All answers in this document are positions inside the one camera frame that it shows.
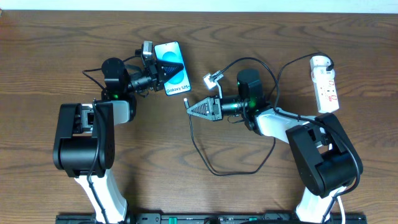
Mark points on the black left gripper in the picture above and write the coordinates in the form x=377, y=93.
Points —
x=158, y=76

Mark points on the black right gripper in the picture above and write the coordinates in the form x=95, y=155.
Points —
x=216, y=108

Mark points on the Samsung Galaxy smartphone blue screen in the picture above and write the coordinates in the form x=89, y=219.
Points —
x=173, y=65

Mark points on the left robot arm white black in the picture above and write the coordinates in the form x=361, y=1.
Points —
x=84, y=145

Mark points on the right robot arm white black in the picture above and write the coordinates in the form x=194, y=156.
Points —
x=326, y=160

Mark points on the white USB charger plug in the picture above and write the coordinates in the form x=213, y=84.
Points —
x=321, y=61

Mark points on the white power strip red switches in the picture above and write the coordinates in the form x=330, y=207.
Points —
x=325, y=90

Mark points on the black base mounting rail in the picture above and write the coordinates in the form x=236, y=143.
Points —
x=156, y=218

